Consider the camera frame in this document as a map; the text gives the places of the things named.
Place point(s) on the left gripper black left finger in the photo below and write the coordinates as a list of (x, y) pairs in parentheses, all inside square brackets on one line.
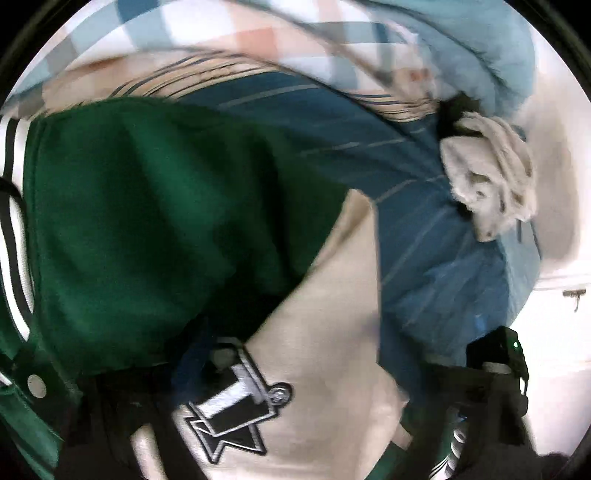
[(113, 406)]

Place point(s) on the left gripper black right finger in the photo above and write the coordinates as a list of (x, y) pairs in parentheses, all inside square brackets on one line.
[(490, 394)]

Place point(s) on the green white varsity jacket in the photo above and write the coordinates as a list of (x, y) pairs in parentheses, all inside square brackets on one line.
[(140, 233)]

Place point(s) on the blue striped bed sheet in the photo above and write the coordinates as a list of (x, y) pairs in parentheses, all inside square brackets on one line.
[(441, 288)]

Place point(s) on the white crumpled garment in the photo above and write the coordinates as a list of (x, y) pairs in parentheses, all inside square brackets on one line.
[(491, 172)]

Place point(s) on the light blue duvet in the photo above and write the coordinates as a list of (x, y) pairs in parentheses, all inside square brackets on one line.
[(482, 49)]

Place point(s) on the plaid checked blanket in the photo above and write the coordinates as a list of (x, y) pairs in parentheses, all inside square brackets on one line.
[(341, 44)]

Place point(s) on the wall hook fixture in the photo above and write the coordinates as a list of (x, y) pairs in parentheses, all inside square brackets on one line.
[(576, 295)]

